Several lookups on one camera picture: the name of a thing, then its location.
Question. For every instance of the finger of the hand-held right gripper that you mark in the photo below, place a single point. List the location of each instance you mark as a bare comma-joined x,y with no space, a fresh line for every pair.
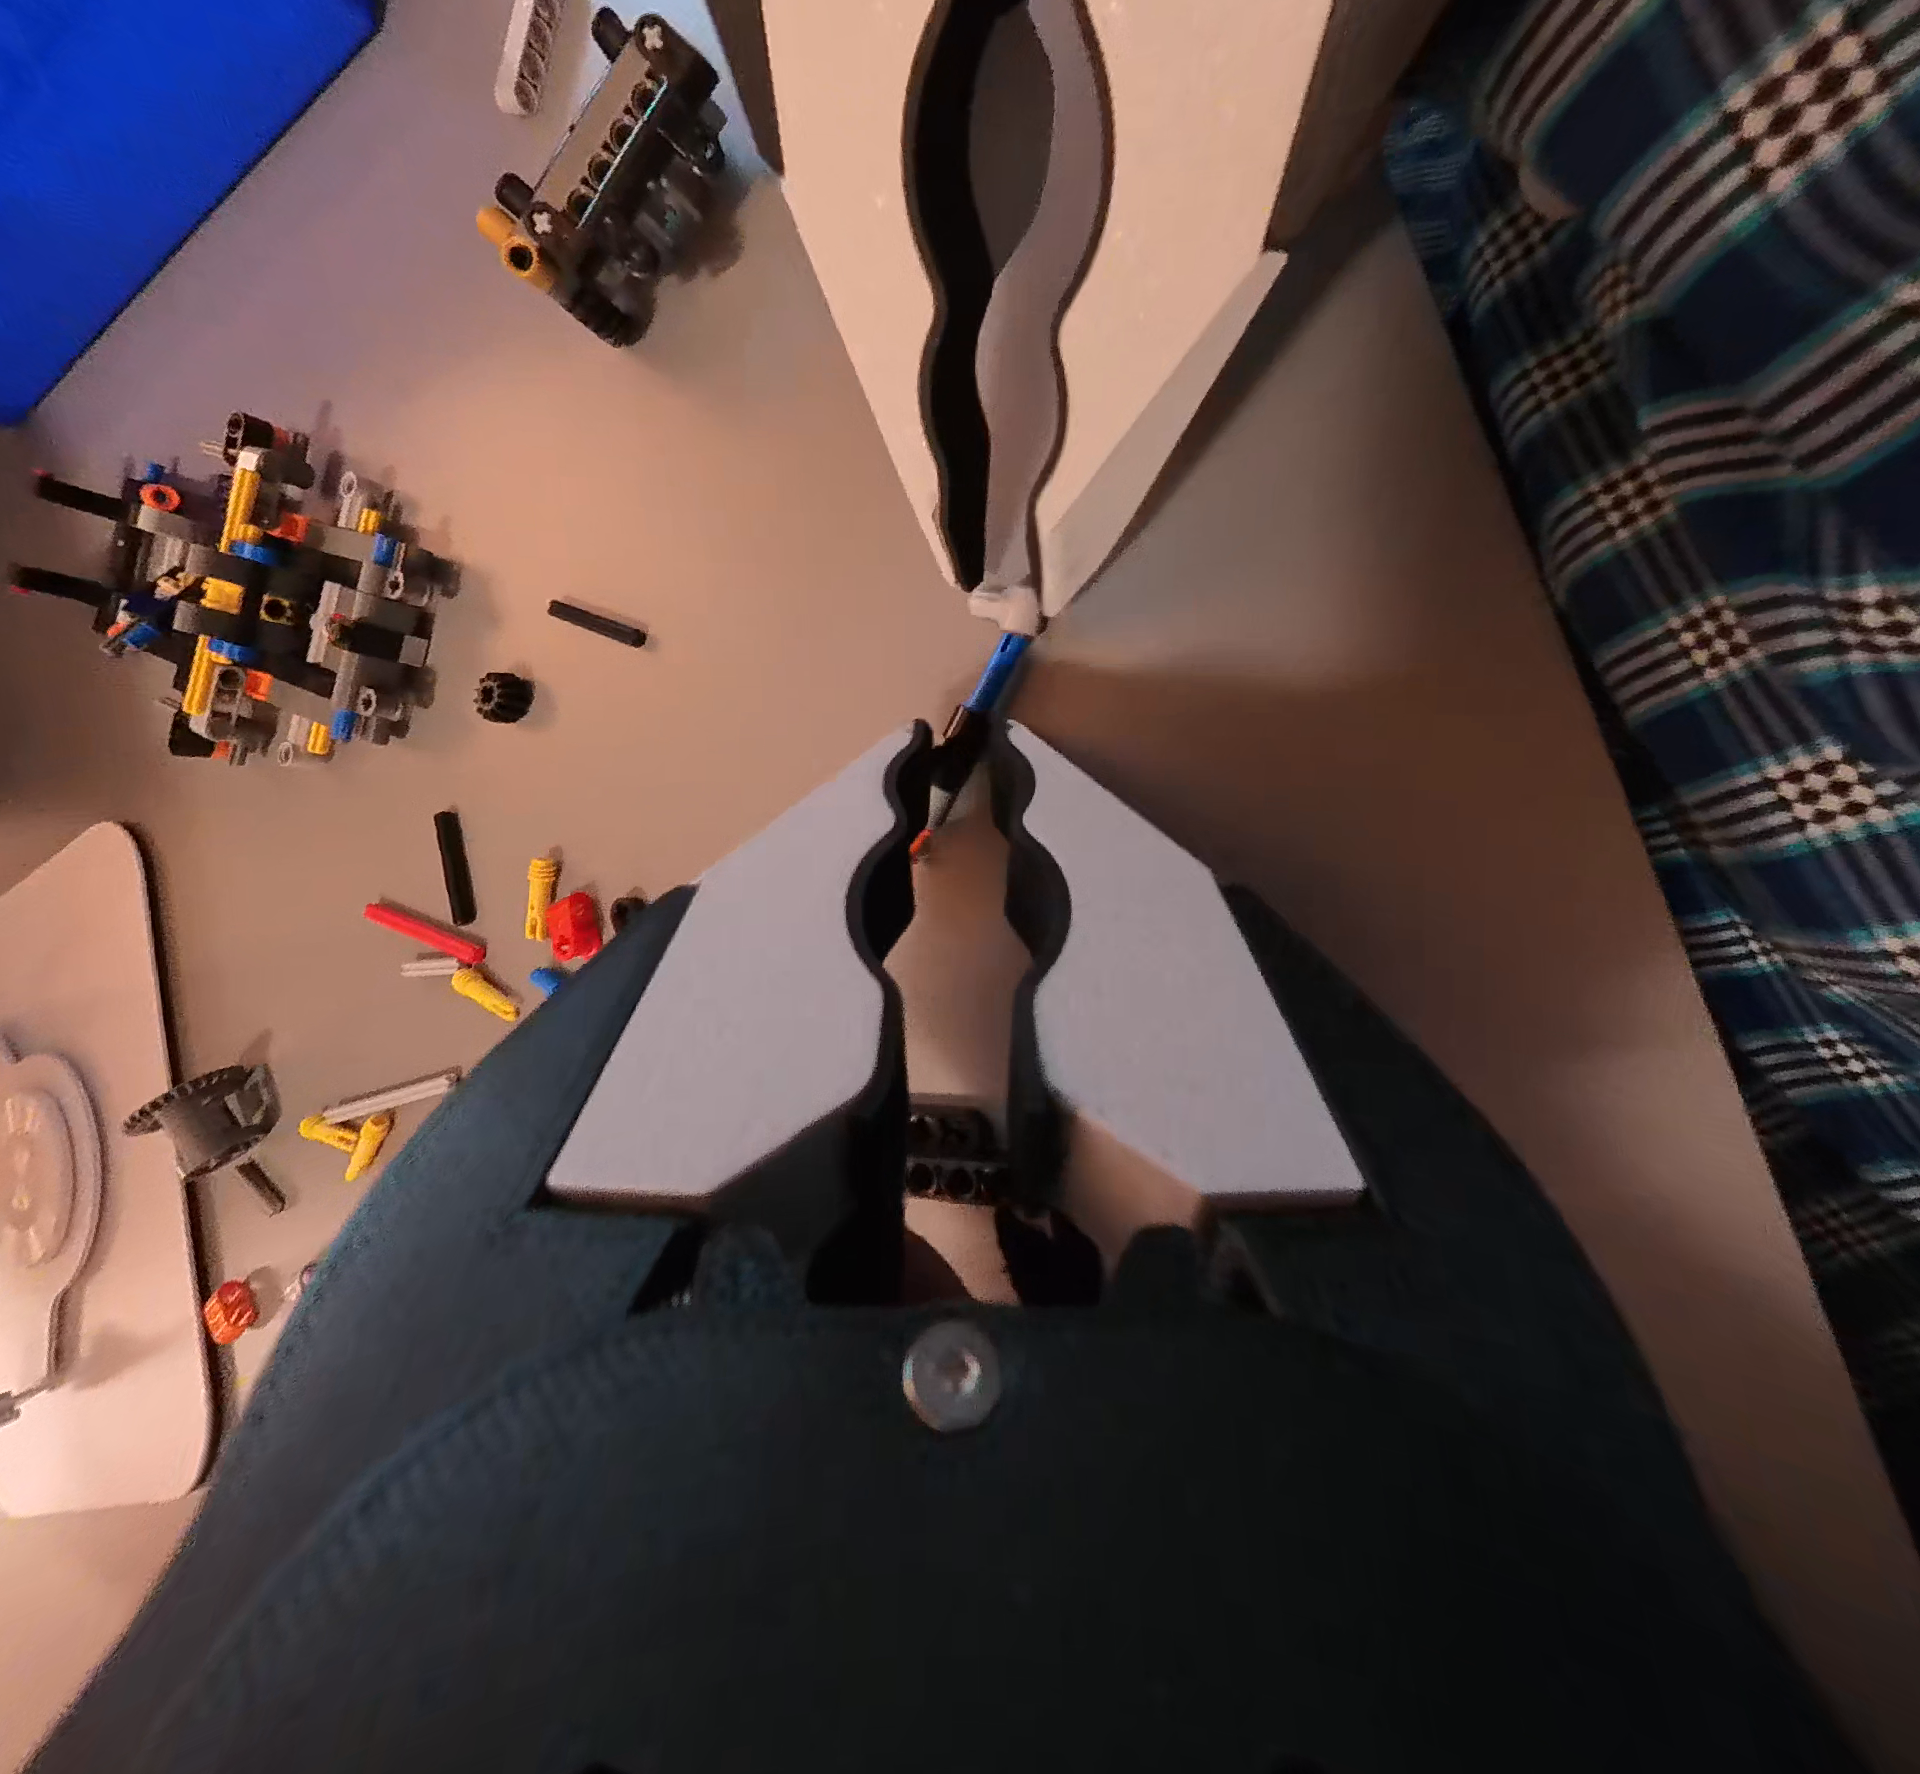
842,78
1201,78

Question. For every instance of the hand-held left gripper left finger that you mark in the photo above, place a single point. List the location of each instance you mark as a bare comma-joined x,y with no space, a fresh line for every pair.
735,1038

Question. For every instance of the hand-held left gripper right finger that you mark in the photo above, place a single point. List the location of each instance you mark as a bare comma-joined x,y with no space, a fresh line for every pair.
1201,1038

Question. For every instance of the orange grey lego T connector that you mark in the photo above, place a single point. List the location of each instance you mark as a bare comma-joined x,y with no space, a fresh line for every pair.
945,808

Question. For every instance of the black lego tube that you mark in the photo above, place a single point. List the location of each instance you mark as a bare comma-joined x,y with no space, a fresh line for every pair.
598,621

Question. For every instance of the small grey lego connector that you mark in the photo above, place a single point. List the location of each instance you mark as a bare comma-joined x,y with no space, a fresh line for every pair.
1002,600

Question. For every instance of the red lego connector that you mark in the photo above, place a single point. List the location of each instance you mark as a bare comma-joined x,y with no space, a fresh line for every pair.
571,923

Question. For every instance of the yellow lego pin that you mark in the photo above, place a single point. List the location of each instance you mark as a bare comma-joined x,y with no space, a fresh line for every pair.
485,992
540,897
328,1132
369,1144

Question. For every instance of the black grey lego engine block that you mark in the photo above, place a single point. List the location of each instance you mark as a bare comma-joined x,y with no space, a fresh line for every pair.
617,177

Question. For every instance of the light grey lego beam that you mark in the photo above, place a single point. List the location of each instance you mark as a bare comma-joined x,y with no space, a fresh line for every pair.
533,34

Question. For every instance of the short grey lego axle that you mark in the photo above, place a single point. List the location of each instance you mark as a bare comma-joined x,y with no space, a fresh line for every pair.
430,966

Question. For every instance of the red lego axle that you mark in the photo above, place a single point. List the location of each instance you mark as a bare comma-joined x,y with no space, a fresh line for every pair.
425,931

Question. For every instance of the black lego axle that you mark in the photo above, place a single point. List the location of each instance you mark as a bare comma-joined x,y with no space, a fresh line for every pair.
454,867

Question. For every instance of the black lego gear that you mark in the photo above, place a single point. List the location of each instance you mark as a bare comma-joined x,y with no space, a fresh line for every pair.
506,697

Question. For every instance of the grey lego differential gear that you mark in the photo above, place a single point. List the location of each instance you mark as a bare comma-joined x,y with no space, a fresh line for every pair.
212,1114

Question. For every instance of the orange lego bush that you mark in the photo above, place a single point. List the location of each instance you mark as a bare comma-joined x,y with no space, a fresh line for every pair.
233,1309

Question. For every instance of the partly built lego chassis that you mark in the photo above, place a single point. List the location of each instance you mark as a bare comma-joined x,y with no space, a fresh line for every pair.
239,589

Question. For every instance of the white base board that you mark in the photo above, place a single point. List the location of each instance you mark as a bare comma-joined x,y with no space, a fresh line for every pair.
90,934

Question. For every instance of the blue plastic bin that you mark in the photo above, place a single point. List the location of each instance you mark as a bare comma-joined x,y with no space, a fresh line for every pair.
151,78

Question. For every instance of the person in plaid shirt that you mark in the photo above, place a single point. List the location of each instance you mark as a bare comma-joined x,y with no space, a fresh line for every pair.
1770,603

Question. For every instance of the round clear disc mount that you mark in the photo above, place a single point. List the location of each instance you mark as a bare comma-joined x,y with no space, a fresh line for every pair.
38,1160

